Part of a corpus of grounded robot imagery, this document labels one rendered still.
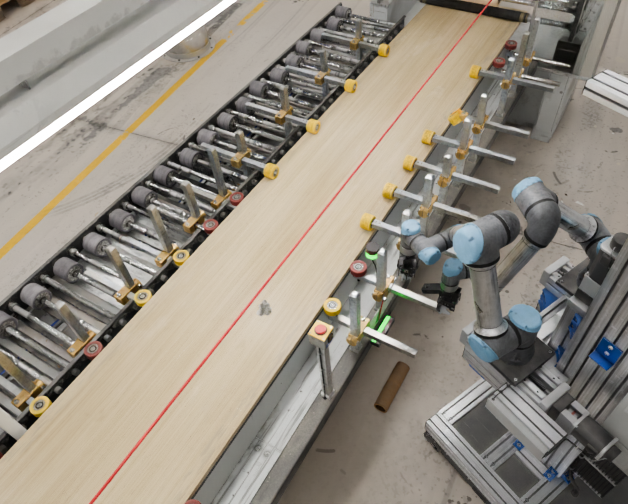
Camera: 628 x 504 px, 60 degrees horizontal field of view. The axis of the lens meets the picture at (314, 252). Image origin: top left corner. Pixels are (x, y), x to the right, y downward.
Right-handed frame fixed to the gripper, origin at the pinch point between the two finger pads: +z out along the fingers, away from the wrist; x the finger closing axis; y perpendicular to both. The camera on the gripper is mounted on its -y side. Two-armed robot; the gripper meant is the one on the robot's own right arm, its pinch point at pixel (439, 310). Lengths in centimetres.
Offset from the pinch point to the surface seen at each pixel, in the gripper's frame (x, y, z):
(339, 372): -44, -28, 13
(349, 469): -59, -16, 83
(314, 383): -51, -38, 21
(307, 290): -23, -56, -8
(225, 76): 217, -309, 82
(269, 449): -86, -39, 20
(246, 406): -83, -48, -8
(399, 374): -1, -16, 75
